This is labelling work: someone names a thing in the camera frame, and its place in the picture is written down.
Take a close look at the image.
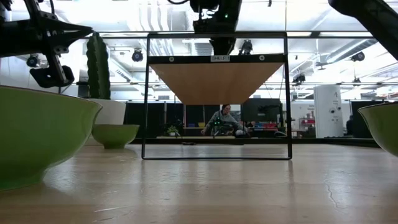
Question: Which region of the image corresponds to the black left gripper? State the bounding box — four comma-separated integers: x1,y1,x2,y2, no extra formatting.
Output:
30,11,93,89

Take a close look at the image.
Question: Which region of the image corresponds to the small green bowl floral inside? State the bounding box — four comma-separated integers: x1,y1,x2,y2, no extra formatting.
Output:
91,124,141,150

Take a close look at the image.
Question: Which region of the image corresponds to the black monitor screen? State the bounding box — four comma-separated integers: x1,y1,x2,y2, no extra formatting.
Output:
241,98,283,124

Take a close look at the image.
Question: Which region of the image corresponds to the wooden block stand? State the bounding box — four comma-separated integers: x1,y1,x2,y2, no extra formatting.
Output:
141,32,293,161

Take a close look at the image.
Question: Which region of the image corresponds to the black metal table frame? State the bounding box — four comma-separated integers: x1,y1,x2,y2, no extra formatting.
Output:
130,138,380,148

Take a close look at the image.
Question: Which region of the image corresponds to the green cactus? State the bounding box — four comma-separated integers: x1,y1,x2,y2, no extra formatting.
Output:
86,32,111,100

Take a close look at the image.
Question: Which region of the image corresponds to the black ceiling spotlight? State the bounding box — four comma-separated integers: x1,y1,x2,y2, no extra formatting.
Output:
238,39,254,56
131,49,145,63
25,54,40,68
292,73,307,85
351,51,366,63

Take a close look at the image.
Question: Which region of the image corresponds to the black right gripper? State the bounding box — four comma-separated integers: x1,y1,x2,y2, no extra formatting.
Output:
190,0,243,56

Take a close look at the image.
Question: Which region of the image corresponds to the person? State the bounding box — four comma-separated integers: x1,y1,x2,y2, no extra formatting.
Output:
345,114,354,136
200,104,248,137

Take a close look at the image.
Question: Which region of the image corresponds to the black partition panel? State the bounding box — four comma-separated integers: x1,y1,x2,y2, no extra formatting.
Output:
124,102,220,139

